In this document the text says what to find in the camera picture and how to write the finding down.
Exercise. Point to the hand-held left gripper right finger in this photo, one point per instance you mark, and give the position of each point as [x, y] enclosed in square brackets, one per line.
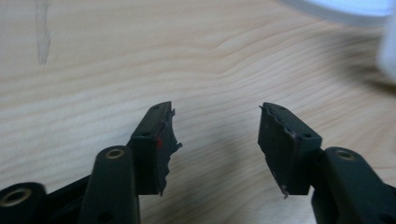
[289, 155]

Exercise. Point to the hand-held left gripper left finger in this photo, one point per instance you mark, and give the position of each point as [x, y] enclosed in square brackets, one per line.
[146, 161]

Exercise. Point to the white round plate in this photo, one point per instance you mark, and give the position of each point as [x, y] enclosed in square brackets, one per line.
[339, 11]

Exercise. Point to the white blurred object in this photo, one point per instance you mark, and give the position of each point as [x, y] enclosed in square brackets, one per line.
[387, 46]

